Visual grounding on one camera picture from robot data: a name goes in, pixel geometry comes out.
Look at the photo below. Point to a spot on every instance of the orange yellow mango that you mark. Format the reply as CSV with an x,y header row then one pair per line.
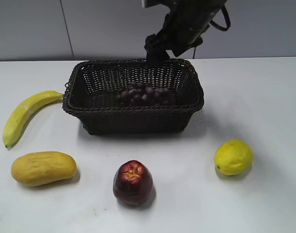
x,y
39,168

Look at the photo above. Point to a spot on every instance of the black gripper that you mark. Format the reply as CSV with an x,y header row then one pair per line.
x,y
175,36

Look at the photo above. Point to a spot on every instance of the yellow banana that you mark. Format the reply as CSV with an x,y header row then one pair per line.
x,y
23,112

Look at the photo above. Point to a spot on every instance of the dark red apple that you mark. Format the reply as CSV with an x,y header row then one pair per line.
x,y
133,183

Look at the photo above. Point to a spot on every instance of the dark woven wicker basket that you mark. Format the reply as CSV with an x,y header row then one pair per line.
x,y
91,96

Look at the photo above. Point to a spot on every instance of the yellow lemon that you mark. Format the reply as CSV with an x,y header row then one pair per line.
x,y
233,157

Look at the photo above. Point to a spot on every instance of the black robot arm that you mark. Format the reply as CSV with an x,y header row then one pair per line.
x,y
196,12

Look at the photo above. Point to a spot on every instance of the dark purple grape bunch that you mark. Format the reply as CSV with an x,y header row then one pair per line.
x,y
143,94

